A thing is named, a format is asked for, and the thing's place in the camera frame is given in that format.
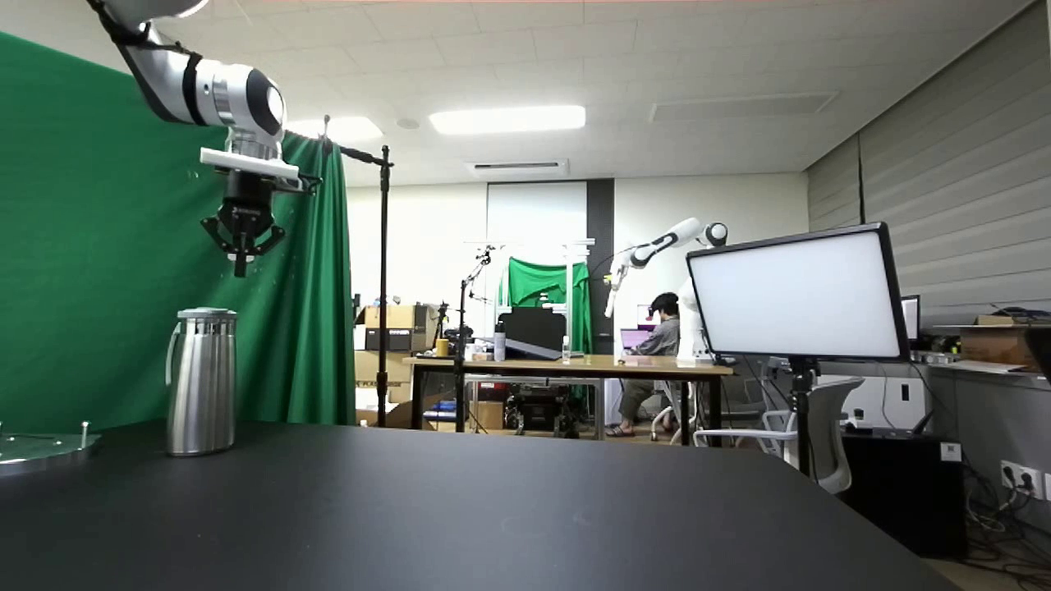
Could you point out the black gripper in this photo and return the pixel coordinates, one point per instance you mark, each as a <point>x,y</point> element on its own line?
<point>244,208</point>

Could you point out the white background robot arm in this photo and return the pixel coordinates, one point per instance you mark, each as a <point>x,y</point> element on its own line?
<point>659,250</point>

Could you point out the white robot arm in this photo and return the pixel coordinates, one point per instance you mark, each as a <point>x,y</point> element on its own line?
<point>183,69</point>

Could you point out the silver metal flask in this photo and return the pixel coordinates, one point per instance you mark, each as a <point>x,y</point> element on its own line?
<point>200,383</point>

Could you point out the black backdrop stand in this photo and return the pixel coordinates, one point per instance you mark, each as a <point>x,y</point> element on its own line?
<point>381,280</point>

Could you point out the cardboard box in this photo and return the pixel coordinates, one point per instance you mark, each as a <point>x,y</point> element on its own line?
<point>390,315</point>

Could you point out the black tripod stand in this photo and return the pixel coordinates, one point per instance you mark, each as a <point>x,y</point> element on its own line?
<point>468,329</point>

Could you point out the ceiling air vent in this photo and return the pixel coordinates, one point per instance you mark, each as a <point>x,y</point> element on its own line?
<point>519,170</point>

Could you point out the rectangular ceiling light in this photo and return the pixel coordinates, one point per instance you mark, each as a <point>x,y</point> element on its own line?
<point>507,118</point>

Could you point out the black laptop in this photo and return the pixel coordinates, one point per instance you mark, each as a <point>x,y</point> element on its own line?
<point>532,334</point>

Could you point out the small green backdrop cloth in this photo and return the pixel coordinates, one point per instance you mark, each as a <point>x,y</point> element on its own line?
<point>543,286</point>

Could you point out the wooden table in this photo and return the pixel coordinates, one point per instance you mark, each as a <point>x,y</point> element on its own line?
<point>571,368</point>

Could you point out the seated person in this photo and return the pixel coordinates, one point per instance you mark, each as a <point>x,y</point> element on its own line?
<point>655,334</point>

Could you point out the large white-screen monitor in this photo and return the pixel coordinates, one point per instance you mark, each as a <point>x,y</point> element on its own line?
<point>797,297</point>

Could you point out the white office chair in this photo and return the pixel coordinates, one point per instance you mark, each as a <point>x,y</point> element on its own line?
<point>793,420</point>

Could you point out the black computer tower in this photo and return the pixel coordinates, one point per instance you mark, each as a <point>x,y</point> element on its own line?
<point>909,492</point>

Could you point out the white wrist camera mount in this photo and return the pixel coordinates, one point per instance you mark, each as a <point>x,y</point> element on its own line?
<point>251,166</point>

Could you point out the white wall power outlet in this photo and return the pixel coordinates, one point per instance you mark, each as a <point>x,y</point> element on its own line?
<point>1023,476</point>

